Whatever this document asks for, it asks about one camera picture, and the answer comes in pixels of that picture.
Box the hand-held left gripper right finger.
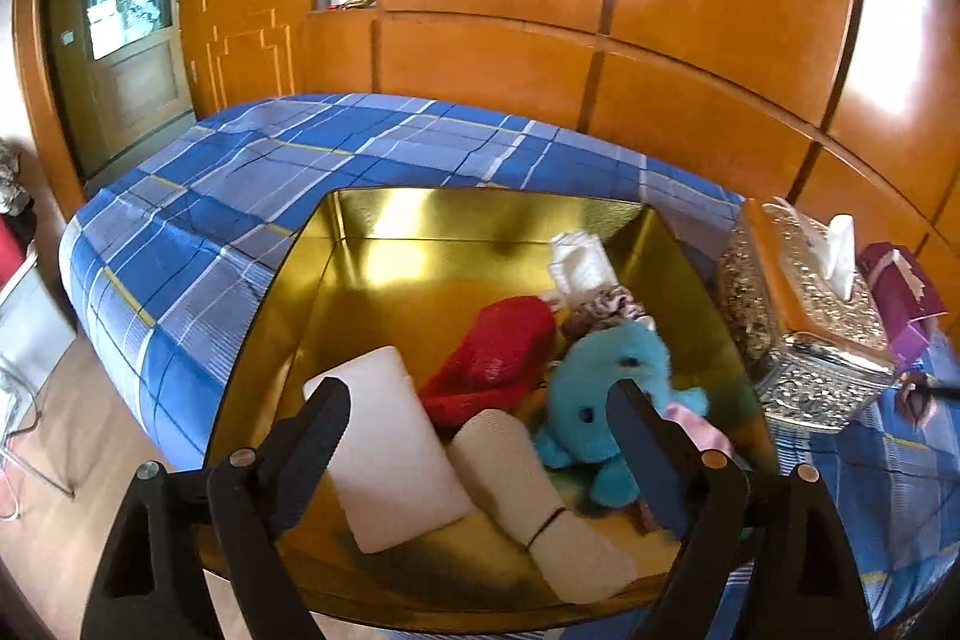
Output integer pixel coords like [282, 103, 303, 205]
[606, 377, 875, 640]

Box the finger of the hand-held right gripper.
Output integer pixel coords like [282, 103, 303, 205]
[896, 372, 960, 423]

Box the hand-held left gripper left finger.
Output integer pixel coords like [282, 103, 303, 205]
[79, 376, 352, 640]

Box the white foam block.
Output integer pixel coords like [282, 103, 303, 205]
[304, 346, 473, 555]

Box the blue plush toy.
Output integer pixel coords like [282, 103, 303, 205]
[534, 321, 710, 507]

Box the white knit sock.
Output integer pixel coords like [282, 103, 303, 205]
[448, 410, 640, 605]

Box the pink brown satin scrunchie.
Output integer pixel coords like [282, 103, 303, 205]
[562, 286, 657, 341]

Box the red knit sock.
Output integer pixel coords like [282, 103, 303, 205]
[418, 295, 560, 423]

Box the white waffle cloth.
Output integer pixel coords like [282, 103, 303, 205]
[547, 233, 617, 305]

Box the gold tin box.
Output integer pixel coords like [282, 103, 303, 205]
[199, 186, 781, 615]

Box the purple carton box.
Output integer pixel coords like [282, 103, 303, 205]
[859, 241, 950, 363]

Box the silver embossed tissue box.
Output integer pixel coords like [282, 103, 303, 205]
[716, 197, 897, 435]

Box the white tissue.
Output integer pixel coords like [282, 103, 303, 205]
[806, 214, 856, 302]

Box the blue plaid bedsheet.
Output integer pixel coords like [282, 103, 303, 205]
[58, 92, 960, 640]

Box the white plastic furniture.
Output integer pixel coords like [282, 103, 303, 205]
[0, 250, 77, 521]

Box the red cloth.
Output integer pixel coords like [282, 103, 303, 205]
[0, 212, 38, 290]

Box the black white patterned cloth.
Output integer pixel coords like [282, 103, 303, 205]
[0, 137, 35, 217]

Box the wooden door with glass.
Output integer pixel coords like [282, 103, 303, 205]
[41, 0, 197, 184]

